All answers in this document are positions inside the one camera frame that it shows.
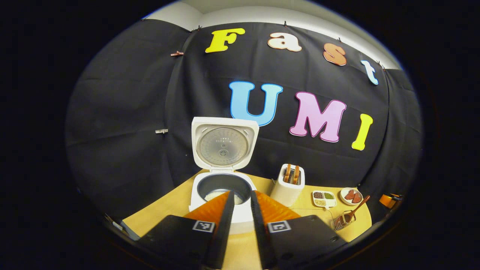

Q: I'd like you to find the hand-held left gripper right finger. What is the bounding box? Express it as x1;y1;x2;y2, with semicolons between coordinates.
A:
250;190;347;270

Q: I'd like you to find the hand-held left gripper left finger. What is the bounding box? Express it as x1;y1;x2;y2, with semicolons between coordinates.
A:
137;190;235;270

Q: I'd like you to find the brown wooden spoon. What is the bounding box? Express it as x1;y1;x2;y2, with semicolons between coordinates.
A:
343;195;371;224

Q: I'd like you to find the wire chopstick holder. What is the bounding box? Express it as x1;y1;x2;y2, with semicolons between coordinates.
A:
333;211;357;231

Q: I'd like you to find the white rice cooker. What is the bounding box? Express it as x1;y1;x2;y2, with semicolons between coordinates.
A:
189;117;260;235

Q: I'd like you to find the white round plate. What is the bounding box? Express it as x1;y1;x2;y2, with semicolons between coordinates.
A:
340;187;363;206

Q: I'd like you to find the white toaster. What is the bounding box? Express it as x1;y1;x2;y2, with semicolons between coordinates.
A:
270;163;305;207

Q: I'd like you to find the white divided bean dish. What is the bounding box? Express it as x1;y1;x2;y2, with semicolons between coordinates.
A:
312;190;337;209

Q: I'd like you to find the black backdrop cloth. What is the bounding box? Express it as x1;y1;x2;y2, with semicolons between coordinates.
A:
66;19;423;225

